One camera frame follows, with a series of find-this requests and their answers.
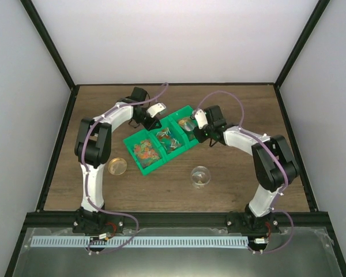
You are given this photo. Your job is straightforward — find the green bin lollipops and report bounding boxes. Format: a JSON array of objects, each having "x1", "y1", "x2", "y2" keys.
[{"x1": 151, "y1": 118, "x2": 188, "y2": 161}]

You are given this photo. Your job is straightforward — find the green bin star gummies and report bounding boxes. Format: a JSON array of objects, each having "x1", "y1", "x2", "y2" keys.
[{"x1": 123, "y1": 130, "x2": 166, "y2": 176}]

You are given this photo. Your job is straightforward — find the metal scoop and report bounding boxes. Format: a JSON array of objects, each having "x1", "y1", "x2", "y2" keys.
[{"x1": 178, "y1": 118, "x2": 196, "y2": 132}]

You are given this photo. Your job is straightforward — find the green bin popsicle candies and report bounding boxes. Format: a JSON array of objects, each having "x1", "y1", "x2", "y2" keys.
[{"x1": 169, "y1": 105, "x2": 198, "y2": 148}]

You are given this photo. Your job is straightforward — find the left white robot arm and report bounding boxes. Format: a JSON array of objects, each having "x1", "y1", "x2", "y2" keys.
[{"x1": 74, "y1": 98, "x2": 166, "y2": 212}]

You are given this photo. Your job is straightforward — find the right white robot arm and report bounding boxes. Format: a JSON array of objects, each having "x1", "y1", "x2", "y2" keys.
[{"x1": 193, "y1": 124, "x2": 300, "y2": 233}]

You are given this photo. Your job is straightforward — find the pile of lollipops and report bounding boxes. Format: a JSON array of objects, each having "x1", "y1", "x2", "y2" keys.
[{"x1": 156, "y1": 128, "x2": 181, "y2": 153}]

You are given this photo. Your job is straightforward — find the pile of star gummies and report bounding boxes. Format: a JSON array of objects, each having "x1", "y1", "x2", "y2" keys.
[{"x1": 133, "y1": 139, "x2": 160, "y2": 168}]

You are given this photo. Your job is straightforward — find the clear plastic jar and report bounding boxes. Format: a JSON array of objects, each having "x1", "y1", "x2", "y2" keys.
[{"x1": 191, "y1": 166, "x2": 211, "y2": 189}]

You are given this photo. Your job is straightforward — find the gold jar lid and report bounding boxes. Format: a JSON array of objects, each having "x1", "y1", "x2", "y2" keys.
[{"x1": 108, "y1": 157, "x2": 127, "y2": 175}]

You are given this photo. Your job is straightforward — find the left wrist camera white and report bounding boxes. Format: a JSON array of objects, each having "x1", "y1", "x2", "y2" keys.
[{"x1": 146, "y1": 103, "x2": 166, "y2": 118}]

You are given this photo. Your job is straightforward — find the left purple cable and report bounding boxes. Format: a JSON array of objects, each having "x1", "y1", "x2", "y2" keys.
[{"x1": 76, "y1": 82, "x2": 169, "y2": 254}]

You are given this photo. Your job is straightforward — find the purple cable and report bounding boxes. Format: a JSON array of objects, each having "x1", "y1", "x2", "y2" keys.
[
  {"x1": 76, "y1": 82, "x2": 169, "y2": 254},
  {"x1": 193, "y1": 90, "x2": 295, "y2": 254}
]

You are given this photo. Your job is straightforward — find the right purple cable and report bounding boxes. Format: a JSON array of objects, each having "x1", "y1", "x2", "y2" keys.
[{"x1": 193, "y1": 90, "x2": 295, "y2": 254}]

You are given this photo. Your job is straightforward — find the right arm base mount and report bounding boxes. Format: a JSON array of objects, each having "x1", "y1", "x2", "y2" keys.
[{"x1": 225, "y1": 204, "x2": 279, "y2": 235}]

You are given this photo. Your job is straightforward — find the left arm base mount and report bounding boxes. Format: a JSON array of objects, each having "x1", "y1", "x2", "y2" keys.
[{"x1": 73, "y1": 207, "x2": 124, "y2": 235}]

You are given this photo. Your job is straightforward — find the black aluminium frame rail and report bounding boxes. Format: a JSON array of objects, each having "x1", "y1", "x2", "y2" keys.
[{"x1": 23, "y1": 211, "x2": 331, "y2": 230}]

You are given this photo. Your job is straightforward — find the light blue cable duct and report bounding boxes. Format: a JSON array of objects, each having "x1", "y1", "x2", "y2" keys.
[{"x1": 30, "y1": 235, "x2": 249, "y2": 249}]

